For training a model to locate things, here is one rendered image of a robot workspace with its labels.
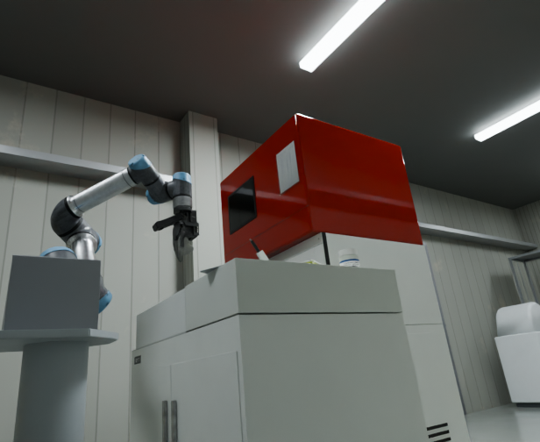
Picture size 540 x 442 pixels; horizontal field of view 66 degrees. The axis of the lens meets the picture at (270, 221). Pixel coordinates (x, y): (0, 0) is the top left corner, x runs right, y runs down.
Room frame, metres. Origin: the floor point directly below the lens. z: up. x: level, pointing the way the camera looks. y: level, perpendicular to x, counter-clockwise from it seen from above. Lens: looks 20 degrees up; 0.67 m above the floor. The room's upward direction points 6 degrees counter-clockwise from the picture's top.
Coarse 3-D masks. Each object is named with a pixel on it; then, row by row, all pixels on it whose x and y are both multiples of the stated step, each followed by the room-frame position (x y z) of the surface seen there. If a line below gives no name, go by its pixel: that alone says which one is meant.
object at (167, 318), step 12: (168, 300) 1.47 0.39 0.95; (180, 300) 1.38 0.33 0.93; (144, 312) 1.70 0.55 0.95; (156, 312) 1.58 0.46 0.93; (168, 312) 1.47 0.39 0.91; (180, 312) 1.38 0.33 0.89; (144, 324) 1.70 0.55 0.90; (156, 324) 1.58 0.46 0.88; (168, 324) 1.47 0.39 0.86; (180, 324) 1.38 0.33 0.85; (144, 336) 1.70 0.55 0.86; (156, 336) 1.58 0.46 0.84; (168, 336) 1.47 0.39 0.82
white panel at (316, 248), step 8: (320, 232) 1.70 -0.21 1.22; (304, 240) 1.79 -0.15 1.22; (312, 240) 1.75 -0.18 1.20; (320, 240) 1.71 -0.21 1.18; (296, 248) 1.85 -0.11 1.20; (304, 248) 1.80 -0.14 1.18; (312, 248) 1.76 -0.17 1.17; (320, 248) 1.71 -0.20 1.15; (280, 256) 1.96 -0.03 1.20; (288, 256) 1.90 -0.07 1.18; (296, 256) 1.85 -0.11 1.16; (304, 256) 1.81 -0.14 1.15; (312, 256) 1.76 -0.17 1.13; (320, 256) 1.72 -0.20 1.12; (328, 256) 1.71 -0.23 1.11; (328, 264) 1.70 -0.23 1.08
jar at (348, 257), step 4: (348, 248) 1.42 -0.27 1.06; (352, 248) 1.43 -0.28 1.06; (340, 252) 1.44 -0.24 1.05; (344, 252) 1.43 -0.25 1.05; (348, 252) 1.42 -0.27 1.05; (352, 252) 1.42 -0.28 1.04; (356, 252) 1.43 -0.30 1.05; (340, 256) 1.45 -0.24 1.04; (344, 256) 1.43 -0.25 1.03; (348, 256) 1.42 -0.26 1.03; (352, 256) 1.42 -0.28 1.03; (356, 256) 1.43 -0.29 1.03; (340, 260) 1.44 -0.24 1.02; (344, 260) 1.43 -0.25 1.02; (348, 260) 1.42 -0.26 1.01; (352, 260) 1.42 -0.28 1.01; (356, 260) 1.43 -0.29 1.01; (340, 264) 1.45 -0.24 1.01; (344, 264) 1.43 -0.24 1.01; (348, 264) 1.42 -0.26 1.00; (352, 264) 1.42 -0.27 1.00; (356, 264) 1.43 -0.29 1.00
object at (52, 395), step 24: (0, 336) 0.95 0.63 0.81; (24, 336) 0.97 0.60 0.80; (48, 336) 1.00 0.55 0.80; (72, 336) 1.04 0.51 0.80; (96, 336) 1.09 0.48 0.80; (24, 360) 1.10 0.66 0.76; (48, 360) 1.08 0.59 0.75; (72, 360) 1.11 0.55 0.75; (24, 384) 1.09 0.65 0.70; (48, 384) 1.08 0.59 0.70; (72, 384) 1.12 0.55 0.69; (24, 408) 1.09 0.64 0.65; (48, 408) 1.09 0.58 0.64; (72, 408) 1.12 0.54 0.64; (24, 432) 1.08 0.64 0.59; (48, 432) 1.09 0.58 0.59; (72, 432) 1.13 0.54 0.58
